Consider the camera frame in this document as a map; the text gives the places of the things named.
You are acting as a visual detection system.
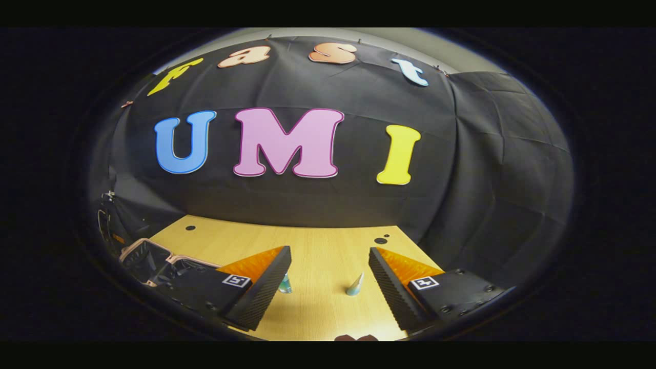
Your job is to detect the pink suitcase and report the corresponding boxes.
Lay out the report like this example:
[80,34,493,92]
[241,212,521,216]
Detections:
[119,237,222,289]

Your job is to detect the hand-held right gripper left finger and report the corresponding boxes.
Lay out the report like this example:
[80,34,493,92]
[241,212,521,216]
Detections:
[154,245,293,332]

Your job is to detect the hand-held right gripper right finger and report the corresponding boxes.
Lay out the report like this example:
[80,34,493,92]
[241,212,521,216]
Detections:
[368,247,516,333]

